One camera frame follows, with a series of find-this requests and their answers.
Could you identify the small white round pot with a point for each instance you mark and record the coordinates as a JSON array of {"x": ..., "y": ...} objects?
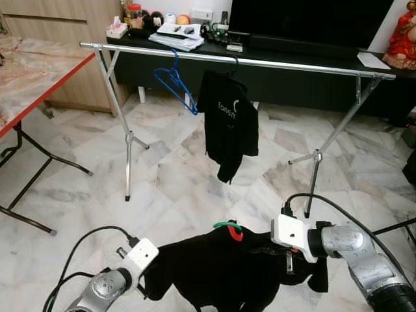
[{"x": 170, "y": 18}]

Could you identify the black soundbar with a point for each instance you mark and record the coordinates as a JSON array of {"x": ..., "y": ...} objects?
[{"x": 305, "y": 47}]

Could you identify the white rectangular box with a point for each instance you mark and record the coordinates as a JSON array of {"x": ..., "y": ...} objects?
[{"x": 201, "y": 15}]

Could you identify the light wooden drawer cabinet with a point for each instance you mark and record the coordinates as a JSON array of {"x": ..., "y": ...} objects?
[{"x": 58, "y": 39}]

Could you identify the black t-shirt white logo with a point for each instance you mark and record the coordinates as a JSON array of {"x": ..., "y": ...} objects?
[{"x": 227, "y": 123}]

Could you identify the black flat television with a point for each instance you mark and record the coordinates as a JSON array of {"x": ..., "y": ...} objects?
[{"x": 305, "y": 19}]

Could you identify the orange fruit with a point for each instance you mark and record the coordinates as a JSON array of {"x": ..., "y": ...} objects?
[{"x": 184, "y": 19}]

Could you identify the black garment red trim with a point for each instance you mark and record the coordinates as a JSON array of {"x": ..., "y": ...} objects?
[{"x": 214, "y": 273}]

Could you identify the red robed figurine statue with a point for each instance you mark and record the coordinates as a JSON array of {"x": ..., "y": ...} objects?
[{"x": 403, "y": 42}]

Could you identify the flat white pad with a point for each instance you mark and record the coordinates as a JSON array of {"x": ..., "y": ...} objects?
[{"x": 374, "y": 60}]

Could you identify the small flat white box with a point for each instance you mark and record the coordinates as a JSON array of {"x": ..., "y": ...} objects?
[{"x": 234, "y": 47}]

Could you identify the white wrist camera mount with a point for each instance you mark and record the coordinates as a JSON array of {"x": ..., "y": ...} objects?
[
  {"x": 292, "y": 235},
  {"x": 140, "y": 255}
]

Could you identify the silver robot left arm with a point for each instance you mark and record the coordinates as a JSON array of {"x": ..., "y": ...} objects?
[{"x": 104, "y": 289}]

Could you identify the stack of white papers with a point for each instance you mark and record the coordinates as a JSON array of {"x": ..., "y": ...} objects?
[{"x": 175, "y": 38}]

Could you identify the black round ornament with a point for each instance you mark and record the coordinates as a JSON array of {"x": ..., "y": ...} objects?
[{"x": 157, "y": 18}]

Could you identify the green plastic hanger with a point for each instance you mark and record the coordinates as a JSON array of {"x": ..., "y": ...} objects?
[{"x": 224, "y": 225}]

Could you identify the silver metal clothes rack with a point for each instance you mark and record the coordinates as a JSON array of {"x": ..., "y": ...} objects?
[{"x": 305, "y": 67}]

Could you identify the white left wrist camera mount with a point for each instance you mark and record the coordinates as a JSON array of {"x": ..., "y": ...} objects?
[{"x": 140, "y": 255}]

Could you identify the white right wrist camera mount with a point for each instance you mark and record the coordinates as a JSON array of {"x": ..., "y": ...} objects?
[{"x": 292, "y": 235}]

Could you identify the black tv console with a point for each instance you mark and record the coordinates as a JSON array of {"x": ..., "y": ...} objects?
[{"x": 292, "y": 88}]

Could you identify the blue plastic hanger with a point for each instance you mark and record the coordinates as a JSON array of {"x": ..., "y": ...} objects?
[{"x": 192, "y": 108}]

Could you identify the white pink tissue box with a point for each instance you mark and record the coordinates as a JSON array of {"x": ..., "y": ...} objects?
[{"x": 117, "y": 30}]

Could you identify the jar with red lid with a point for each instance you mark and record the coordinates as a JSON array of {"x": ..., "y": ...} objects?
[{"x": 134, "y": 16}]

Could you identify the black green charger cradle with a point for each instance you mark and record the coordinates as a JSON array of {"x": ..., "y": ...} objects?
[{"x": 214, "y": 34}]

